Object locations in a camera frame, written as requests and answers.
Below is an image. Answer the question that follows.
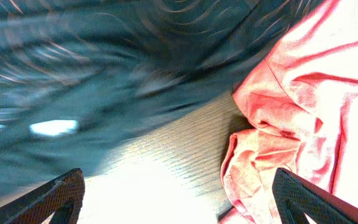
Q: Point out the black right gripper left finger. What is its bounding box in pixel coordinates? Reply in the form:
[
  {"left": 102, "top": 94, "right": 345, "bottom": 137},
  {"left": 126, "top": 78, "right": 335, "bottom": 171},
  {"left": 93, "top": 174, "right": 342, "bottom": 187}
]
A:
[{"left": 0, "top": 168, "right": 85, "bottom": 224}]

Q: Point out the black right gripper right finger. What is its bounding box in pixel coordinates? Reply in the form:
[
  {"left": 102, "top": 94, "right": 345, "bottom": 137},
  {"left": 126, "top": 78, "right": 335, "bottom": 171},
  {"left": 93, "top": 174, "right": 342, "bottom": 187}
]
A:
[{"left": 272, "top": 168, "right": 358, "bottom": 224}]

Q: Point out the black orange patterned jersey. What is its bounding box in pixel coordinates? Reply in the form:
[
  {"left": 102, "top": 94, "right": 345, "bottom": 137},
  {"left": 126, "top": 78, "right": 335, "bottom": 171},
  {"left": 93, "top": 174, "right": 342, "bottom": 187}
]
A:
[{"left": 0, "top": 0, "right": 320, "bottom": 199}]

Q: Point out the red t-shirt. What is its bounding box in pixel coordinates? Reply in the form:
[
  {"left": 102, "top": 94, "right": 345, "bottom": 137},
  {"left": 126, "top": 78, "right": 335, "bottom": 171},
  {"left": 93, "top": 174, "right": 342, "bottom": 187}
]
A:
[{"left": 221, "top": 0, "right": 358, "bottom": 223}]

